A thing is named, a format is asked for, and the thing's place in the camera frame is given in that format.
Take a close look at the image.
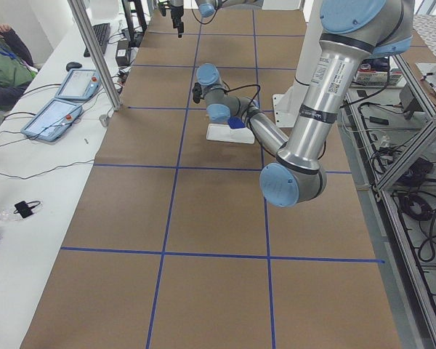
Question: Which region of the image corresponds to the small black device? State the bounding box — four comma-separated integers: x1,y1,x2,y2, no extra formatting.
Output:
14,200,41,219

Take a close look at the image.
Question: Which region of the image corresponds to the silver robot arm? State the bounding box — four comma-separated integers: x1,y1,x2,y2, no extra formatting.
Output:
157,0,264,38
193,1,414,207

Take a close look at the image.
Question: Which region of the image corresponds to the seated person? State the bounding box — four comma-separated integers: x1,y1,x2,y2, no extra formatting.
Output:
0,24,38,112

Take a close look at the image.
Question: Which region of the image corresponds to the teach pendant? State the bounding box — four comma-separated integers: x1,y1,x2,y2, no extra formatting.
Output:
20,98,83,143
55,68,100,101

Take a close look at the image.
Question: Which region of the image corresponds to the black keyboard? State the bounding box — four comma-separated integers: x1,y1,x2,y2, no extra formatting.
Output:
92,23,110,55

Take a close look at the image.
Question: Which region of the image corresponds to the blue microfibre towel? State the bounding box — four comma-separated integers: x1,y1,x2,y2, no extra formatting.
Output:
227,116,246,129

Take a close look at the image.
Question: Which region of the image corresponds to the upper teach pendant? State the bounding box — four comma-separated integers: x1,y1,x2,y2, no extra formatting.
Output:
55,68,100,101

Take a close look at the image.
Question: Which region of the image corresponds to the black power adapter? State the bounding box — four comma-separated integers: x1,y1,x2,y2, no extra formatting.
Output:
116,39,132,67

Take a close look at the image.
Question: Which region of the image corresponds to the lower teach pendant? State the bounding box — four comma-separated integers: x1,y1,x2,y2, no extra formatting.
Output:
20,98,83,143

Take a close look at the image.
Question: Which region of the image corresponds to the black computer mouse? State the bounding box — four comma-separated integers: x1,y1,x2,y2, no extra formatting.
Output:
65,62,82,71

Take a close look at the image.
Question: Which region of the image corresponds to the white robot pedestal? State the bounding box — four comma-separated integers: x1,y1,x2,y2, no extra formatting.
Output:
272,0,323,128

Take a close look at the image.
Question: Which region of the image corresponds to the white towel rack base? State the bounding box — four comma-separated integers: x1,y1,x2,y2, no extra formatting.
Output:
206,124,255,144

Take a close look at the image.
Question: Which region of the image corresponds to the aluminium frame post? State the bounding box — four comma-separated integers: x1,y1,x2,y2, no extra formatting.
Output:
68,0,121,111

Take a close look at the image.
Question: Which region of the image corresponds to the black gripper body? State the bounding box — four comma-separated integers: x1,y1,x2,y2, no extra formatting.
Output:
192,82,205,104
158,0,184,29

